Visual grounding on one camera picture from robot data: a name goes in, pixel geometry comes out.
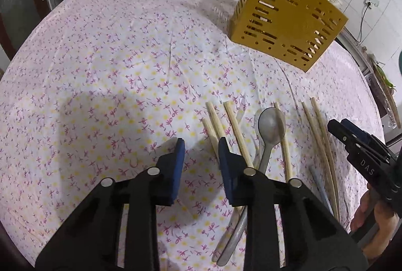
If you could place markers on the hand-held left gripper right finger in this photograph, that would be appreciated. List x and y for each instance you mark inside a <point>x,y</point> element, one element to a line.
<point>224,167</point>

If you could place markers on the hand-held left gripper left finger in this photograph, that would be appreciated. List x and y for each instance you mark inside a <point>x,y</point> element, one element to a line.
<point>178,161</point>

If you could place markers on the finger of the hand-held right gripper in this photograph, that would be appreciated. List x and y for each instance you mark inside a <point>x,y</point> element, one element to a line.
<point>361,134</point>
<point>337,131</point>

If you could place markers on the light blue utensil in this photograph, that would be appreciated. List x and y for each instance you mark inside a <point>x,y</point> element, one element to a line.
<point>318,186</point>

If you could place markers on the metal spoon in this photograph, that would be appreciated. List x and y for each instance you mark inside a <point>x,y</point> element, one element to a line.
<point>271,126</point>

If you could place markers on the white spoon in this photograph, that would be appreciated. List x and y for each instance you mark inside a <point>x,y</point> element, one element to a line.
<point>221,247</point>

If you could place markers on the yellow slotted utensil holder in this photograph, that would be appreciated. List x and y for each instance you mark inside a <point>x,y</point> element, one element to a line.
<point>282,16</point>

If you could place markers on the person's right hand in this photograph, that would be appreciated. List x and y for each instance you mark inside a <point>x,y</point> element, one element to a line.
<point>388,227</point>

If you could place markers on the side counter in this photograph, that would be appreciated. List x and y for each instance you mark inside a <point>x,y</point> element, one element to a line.
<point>373,76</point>

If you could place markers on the dark teal object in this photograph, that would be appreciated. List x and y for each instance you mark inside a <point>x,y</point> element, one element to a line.
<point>399,68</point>

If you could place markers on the floral tablecloth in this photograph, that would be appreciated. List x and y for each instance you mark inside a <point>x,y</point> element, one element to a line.
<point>110,70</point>

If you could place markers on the wall outlet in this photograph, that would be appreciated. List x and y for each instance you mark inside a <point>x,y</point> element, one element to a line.
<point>372,1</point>

